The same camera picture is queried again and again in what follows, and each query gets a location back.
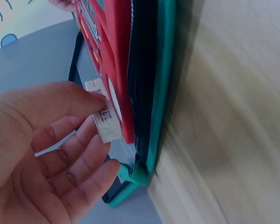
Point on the person's left hand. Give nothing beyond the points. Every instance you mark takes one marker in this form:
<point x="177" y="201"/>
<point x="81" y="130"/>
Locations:
<point x="16" y="144"/>

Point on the person's right hand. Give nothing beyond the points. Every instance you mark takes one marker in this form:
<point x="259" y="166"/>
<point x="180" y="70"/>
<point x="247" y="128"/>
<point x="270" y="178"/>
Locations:
<point x="64" y="4"/>

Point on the person's right fingers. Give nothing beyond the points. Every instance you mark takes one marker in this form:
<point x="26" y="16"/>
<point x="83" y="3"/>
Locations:
<point x="68" y="5"/>

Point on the person's left thumb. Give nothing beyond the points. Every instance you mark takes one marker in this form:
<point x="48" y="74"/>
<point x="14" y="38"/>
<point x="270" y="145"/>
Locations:
<point x="67" y="100"/>

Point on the white block with printed label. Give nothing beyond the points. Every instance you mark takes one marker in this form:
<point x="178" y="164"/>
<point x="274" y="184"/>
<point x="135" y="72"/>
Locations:
<point x="110" y="128"/>

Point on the yellow pencil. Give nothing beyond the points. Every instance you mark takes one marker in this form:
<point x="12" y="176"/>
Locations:
<point x="84" y="28"/>

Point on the silver metal compass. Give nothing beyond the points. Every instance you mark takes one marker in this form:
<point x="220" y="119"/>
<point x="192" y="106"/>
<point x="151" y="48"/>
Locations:
<point x="90" y="22"/>

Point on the white flat piece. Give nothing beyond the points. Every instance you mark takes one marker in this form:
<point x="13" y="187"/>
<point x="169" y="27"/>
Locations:
<point x="114" y="99"/>

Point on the red plastic stationery tray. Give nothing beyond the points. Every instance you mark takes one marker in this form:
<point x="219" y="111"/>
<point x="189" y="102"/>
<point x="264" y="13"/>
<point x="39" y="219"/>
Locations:
<point x="120" y="60"/>

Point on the teal and black zip case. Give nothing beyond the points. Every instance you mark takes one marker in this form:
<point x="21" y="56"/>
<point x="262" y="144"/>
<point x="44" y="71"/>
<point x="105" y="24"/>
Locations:
<point x="143" y="81"/>

